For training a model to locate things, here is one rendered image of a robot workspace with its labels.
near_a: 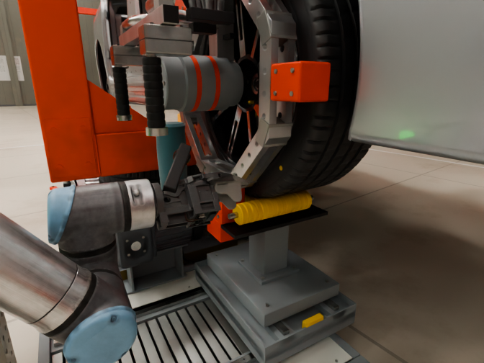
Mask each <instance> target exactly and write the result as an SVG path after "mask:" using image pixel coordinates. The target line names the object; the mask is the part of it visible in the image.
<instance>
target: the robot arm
mask: <svg viewBox="0 0 484 363"><path fill-rule="evenodd" d="M191 149H192V147H191V146H190V145H187V144H184V143H181V144H180V146H179V149H177V150H176V151H175V152H174V154H173V160H174V161H173V163H172V165H171V168H170V170H169V173H168V176H167V177H166V181H165V182H164V185H163V189H162V190H161V186H160V184H159V183H150V181H149V180H148V179H136V180H129V181H116V182H109V183H101V184H87V185H79V186H75V185H71V186H70V187H61V188H56V189H52V190H51V191H50V192H49V193H48V201H47V219H48V242H49V243H50V244H53V245H57V244H58V249H59V252H58V251H56V250H55V249H54V248H52V247H51V246H49V245H48V244H46V243H45V242H44V241H42V240H40V239H39V238H38V237H36V236H35V235H33V234H32V233H31V232H29V231H28V230H26V229H24V228H23V227H22V226H20V225H19V224H17V223H16V222H14V221H13V220H11V219H10V218H8V217H7V216H5V215H4V214H3V213H1V212H0V311H2V312H4V313H6V314H8V315H10V316H12V317H14V318H16V319H18V320H20V321H22V322H24V323H26V324H28V325H30V326H32V327H34V328H35V329H36V331H37V332H39V333H42V334H44V335H45V336H47V337H49V338H51V339H53V340H55V341H57V342H59V343H61V344H62V345H63V355H64V357H65V358H66V360H67V362H68V363H115V362H116V361H118V360H119V359H120V358H122V357H123V356H124V355H125V354H126V353H127V352H128V351H129V349H130V348H131V346H132V345H133V343H134V341H135V339H136V336H137V332H138V326H137V322H136V314H135V311H134V310H133V309H132V306H131V304H130V300H129V297H128V295H127V292H126V289H125V285H124V282H123V280H122V276H121V273H120V270H119V267H118V263H117V246H116V235H115V234H116V233H121V232H125V231H130V230H137V229H142V228H150V227H153V226H154V225H155V222H156V223H157V226H158V230H164V229H168V228H176V227H180V226H186V227H187V228H192V227H197V226H201V225H208V224H210V221H212V220H213V218H214V217H215V216H216V215H217V213H218V212H219V211H220V210H221V208H220V204H219V202H222V203H223V204H224V205H225V206H226V207H227V208H228V209H229V210H233V209H235V208H236V202H240V201H241V200H242V191H241V189H242V188H244V187H247V186H248V185H249V182H248V181H246V180H245V179H242V178H241V177H239V176H235V175H232V174H229V173H224V172H212V173H208V174H197V175H193V176H189V177H187V178H186V179H181V180H180V178H181V176H182V173H183V170H184V167H185V165H187V164H188V163H189V162H190V160H191V155H190V151H191ZM203 222H205V223H203ZM193 224H195V225H193Z"/></svg>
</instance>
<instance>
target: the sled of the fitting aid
mask: <svg viewBox="0 0 484 363"><path fill-rule="evenodd" d="M195 277H196V280H197V281H198V282H199V284H200V285H201V286H202V288H203V289H204V291H205V292H206V293H207V294H208V296H209V297H210V299H211V300H212V301H213V302H214V303H215V305H216V306H217V307H218V309H219V310H220V312H221V313H222V314H223V315H224V317H225V318H226V320H227V321H228V322H229V324H231V326H232V327H233V329H234V330H235V331H236V333H237V334H238V335H239V336H240V338H241V339H242V341H243V342H244V343H245V345H247V347H248V348H249V350H250V351H251V353H252V354H253V355H254V356H255V357H256V359H257V360H258V361H259V363H279V362H280V361H282V360H284V359H286V358H288V357H291V356H292V355H293V354H296V353H298V352H299V351H302V350H303V349H305V348H307V347H309V346H311V345H313V344H315V343H317V342H319V341H320V340H322V339H324V338H326V337H328V336H330V335H332V334H333V333H335V332H337V331H340V330H341V329H343V328H345V327H347V326H349V325H351V324H353V323H354V319H355V312H356V306H357V304H356V303H355V302H354V301H352V300H351V299H349V298H348V297H347V296H346V295H344V294H342V293H341V292H339V294H338V295H336V296H334V297H332V298H330V299H327V300H325V301H323V302H320V303H318V304H317V305H314V306H312V307H310V308H307V309H305V310H303V311H300V312H299V313H296V314H294V315H291V316H290V317H288V318H285V319H283V320H281V321H278V322H276V323H274V324H271V325H270V326H267V327H263V326H262V325H261V324H260V322H259V321H258V320H257V319H256V318H255V317H254V316H253V315H252V313H251V312H250V311H249V310H248V309H247V308H246V306H245V305H244V304H243V303H242V302H241V301H240V300H239V299H238V298H237V297H236V296H235V294H234V293H233V292H232V291H231V290H230V289H229V287H228V286H227V285H226V284H225V283H224V282H223V281H222V279H221V278H219V276H218V275H217V274H216V273H215V272H214V271H213V270H212V269H211V267H210V266H209V265H208V264H207V259H205V260H202V261H198V262H195Z"/></svg>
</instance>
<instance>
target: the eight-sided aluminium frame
mask: <svg viewBox="0 0 484 363"><path fill-rule="evenodd" d="M241 1H242V2H243V4H244V6H245V7H246V9H247V11H248V12H249V14H250V16H251V18H252V20H253V21H254V23H255V25H256V27H257V28H258V30H259V35H260V61H259V126H258V130H257V132H256V134H255V136H254V137H253V138H252V140H251V142H250V143H249V145H248V147H247V148H246V150H245V151H244V153H243V155H242V156H241V158H240V159H239V161H238V163H237V164H236V165H235V166H234V165H233V164H230V163H228V162H225V161H223V160H220V159H219V158H218V157H217V154H216V152H215V149H214V147H213V144H212V141H211V140H210V136H209V134H208V132H207V129H206V127H205V124H204V122H203V119H202V115H201V112H200V111H194V112H179V114H180V118H181V122H183V123H184V124H185V132H186V134H187V137H188V140H189V144H190V145H191V147H192V152H193V154H194V157H195V160H196V162H197V164H196V165H197V167H198V168H199V170H200V172H202V174H203V173H204V172H205V173H206V174H208V173H212V172H224V173H229V174H232V175H235V176H239V177H241V178H242V179H245V180H246V181H248V182H249V185H248V186H247V187H252V186H253V185H254V183H256V182H257V179H258V178H259V177H260V176H261V175H262V173H263V172H264V170H265V169H266V168H267V166H268V165H269V164H270V163H271V162H272V160H273V159H274V157H275V156H276V155H277V154H278V153H279V151H280V150H281V149H282V147H283V146H284V145H287V141H288V140H289V139H290V137H291V129H292V126H293V122H292V102H279V101H272V100H271V72H272V64H275V63H287V62H295V41H296V40H297V35H296V23H295V21H294V19H293V18H292V14H291V13H289V12H288V11H287V9H286V7H285V6H284V4H283V3H282V1H281V0H241ZM203 37H204V35H198V34H193V35H192V41H193V42H192V55H199V51H200V46H201V44H202V39H203ZM194 126H195V128H196V131H197V134H198V136H199V138H200V141H201V144H202V146H201V144H200V141H199V139H198V137H197V134H196V131H195V128H194ZM202 147H203V149H204V151H205V155H206V156H205V155H204V152H203V149H202ZM244 188H246V187H244Z"/></svg>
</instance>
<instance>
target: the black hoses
mask: <svg viewBox="0 0 484 363"><path fill-rule="evenodd" d="M182 1H183V3H184V5H185V7H186V8H187V9H186V18H187V21H188V22H193V23H190V24H189V27H190V28H191V29H192V34H198V35H214V34H216V25H217V24H221V25H230V24H234V23H235V13H234V12H227V11H224V7H225V0H182ZM235 38H236V34H235V33H231V32H230V33H228V34H225V35H223V40H232V39H235Z"/></svg>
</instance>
